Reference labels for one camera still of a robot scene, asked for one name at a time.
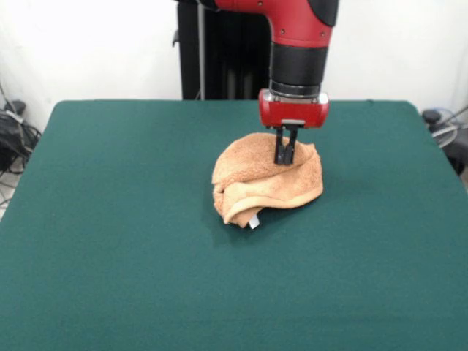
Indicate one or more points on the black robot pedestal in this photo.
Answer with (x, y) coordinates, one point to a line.
(226, 55)

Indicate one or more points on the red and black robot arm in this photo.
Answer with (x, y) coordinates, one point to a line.
(298, 62)

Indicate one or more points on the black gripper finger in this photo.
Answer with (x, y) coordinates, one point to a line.
(281, 146)
(292, 146)

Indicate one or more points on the dark green table cloth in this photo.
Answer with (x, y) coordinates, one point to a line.
(109, 256)

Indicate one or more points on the tan terry towel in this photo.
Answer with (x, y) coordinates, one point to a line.
(248, 172)

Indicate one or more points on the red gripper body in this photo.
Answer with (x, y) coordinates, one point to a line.
(292, 111)

